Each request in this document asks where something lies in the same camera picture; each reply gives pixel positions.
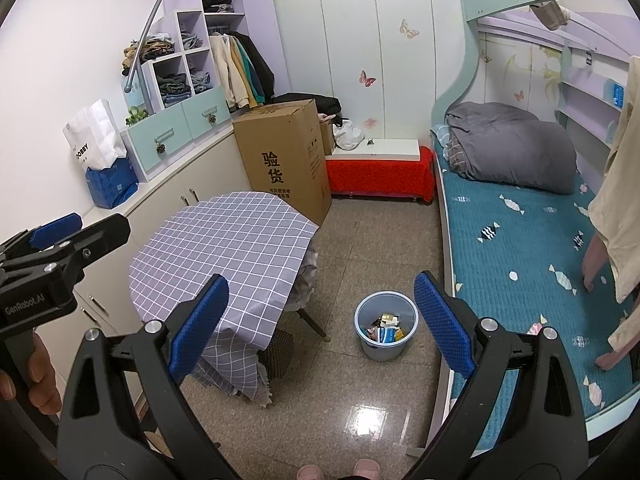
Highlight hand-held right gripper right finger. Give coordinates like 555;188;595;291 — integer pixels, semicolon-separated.
410;270;590;480

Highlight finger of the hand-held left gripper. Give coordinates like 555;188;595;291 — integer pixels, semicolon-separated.
0;212;83;261
30;213;132;284

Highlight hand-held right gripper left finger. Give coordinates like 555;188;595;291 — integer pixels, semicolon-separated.
57;274;236;480

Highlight light blue trash bin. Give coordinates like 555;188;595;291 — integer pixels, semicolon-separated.
354;291;420;363

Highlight person's left hand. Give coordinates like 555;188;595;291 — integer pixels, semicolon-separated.
0;330;65;416

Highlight blue shopping bag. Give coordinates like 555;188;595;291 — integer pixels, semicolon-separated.
85;157;140;210

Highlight grey checkered tablecloth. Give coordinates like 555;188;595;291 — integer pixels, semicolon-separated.
127;190;321;403

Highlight cream cabinet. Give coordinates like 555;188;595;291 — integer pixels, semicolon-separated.
30;130;251;411

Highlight dark wicker basket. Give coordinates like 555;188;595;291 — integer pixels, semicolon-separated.
257;329;296;381

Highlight white paper bag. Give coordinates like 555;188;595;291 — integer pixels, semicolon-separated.
62;99;128;171

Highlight metal table leg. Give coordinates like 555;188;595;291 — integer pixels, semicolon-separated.
295;305;331;343

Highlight curved metal pole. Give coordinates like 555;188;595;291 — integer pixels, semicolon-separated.
125;0;186;93

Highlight red bench with white top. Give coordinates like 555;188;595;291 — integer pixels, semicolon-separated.
325;139;436;206

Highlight folded dark clothes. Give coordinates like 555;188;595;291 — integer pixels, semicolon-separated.
155;72;193;107

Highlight large cardboard box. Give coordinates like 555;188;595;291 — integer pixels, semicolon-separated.
231;99;333;226

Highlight grey duvet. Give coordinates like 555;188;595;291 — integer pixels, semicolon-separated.
445;101;578;196

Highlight tan clothes pile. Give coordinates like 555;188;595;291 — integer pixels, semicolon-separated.
122;34;176;75

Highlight cream hanging jacket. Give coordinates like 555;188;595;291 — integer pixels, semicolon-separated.
209;34;251;111

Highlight white plastic bag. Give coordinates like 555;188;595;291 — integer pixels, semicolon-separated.
332;119;366;152

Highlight cream hanging garment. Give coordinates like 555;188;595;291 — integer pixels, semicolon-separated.
587;57;640;306

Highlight black hanging coat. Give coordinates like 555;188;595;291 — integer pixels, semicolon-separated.
232;31;276;106

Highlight black clothing heap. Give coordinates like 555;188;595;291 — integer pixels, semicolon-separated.
270;92;343;128

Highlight lilac wardrobe shelving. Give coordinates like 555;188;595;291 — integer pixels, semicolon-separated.
140;0;291;111

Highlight brown cloth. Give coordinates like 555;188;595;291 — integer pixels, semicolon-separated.
530;0;571;32

